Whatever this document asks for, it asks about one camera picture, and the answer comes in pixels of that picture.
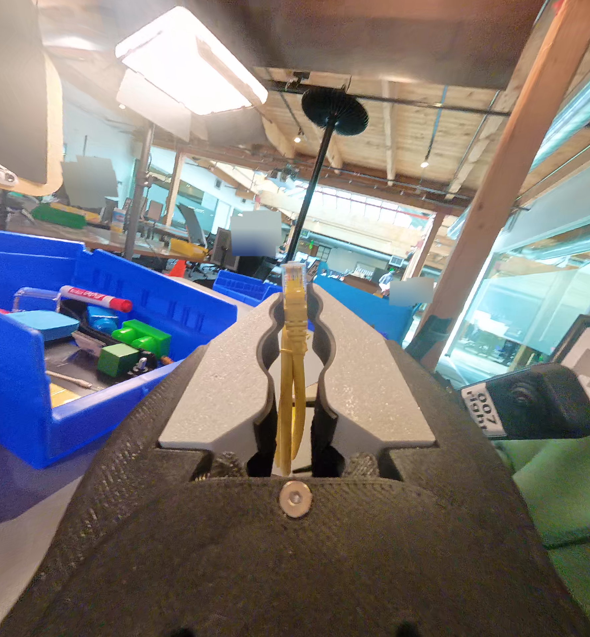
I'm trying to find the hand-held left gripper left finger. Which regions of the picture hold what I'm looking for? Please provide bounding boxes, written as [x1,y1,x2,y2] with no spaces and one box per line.
[158,293,282,468]

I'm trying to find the light blue foam block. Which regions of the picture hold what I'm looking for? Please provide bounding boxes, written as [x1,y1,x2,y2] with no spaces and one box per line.
[5,310,80,342]

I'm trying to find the blue stud brick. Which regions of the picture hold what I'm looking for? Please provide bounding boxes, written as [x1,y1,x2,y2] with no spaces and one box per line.
[87,306,121,333]

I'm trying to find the computer monitor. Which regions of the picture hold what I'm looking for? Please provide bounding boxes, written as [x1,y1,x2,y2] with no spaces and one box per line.
[210,228,241,272]

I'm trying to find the slim wooden post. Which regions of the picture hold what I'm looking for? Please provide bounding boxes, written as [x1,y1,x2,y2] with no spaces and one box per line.
[402,211,445,279]
[163,152,186,227]

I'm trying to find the long yellow block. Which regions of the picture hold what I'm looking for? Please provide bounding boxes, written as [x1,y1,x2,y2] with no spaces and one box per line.
[50,383,84,409]

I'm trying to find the green two-stud brick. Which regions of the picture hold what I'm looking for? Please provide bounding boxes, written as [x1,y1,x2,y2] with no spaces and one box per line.
[112,319,172,354]

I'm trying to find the green cube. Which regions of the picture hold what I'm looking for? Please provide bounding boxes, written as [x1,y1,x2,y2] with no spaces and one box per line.
[97,343,141,377]

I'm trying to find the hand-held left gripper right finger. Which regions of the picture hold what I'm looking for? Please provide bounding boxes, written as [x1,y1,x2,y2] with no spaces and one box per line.
[309,284,436,468]

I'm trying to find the long wooden table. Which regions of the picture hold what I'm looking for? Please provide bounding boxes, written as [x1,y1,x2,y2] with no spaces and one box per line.
[6,219,211,259]

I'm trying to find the thick wooden post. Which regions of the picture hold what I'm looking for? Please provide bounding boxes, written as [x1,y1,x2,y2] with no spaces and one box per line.
[422,0,590,369]

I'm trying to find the white adapter cable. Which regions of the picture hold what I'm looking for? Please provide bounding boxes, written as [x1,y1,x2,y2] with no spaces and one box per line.
[46,370,94,390]

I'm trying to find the light blue cart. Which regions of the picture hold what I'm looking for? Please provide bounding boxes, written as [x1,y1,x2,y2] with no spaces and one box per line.
[315,275,420,344]

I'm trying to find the metal light stand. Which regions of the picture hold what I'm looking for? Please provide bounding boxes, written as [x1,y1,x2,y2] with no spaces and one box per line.
[125,124,156,262]

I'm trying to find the green jacket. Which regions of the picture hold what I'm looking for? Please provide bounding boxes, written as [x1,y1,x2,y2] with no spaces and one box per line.
[494,405,590,637]

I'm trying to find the yellow bin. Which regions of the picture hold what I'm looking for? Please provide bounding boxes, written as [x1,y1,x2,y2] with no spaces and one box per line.
[169,238,210,258]

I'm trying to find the yellow ethernet cable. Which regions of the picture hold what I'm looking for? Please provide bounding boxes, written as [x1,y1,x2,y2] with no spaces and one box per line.
[274,261,309,476]

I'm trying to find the clear acrylic cube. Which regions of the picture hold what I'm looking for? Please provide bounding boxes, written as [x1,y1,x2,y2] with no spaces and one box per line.
[12,287,61,314]

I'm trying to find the framed marker sign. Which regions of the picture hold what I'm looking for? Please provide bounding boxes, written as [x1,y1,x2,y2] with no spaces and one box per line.
[549,314,590,409]

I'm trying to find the small blue bin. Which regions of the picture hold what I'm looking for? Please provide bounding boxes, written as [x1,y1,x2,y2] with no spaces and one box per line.
[212,270,276,307]

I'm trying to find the dark overhead panel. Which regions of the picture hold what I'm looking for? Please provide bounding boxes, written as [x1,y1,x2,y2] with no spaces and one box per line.
[185,0,549,90]

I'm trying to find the studio light panel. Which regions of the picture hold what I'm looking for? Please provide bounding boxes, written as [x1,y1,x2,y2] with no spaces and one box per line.
[115,5,271,142]

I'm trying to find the red dry-erase marker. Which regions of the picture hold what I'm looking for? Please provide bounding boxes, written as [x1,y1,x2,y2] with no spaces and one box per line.
[58,285,132,313]

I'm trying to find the silver metal piece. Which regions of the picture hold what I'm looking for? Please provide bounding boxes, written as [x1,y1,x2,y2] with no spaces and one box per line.
[71,332,102,358]

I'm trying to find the green bin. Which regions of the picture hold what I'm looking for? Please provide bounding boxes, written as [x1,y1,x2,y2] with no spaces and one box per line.
[31,204,89,230]

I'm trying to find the black board tan frame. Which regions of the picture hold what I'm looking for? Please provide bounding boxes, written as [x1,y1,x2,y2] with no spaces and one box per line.
[0,0,65,197]

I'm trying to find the large blue plastic bin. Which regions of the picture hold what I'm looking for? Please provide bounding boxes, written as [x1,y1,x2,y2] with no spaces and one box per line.
[0,228,238,469]

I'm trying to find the black pole round disc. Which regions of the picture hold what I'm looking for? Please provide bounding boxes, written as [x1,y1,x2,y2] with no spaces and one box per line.
[285,89,370,264]

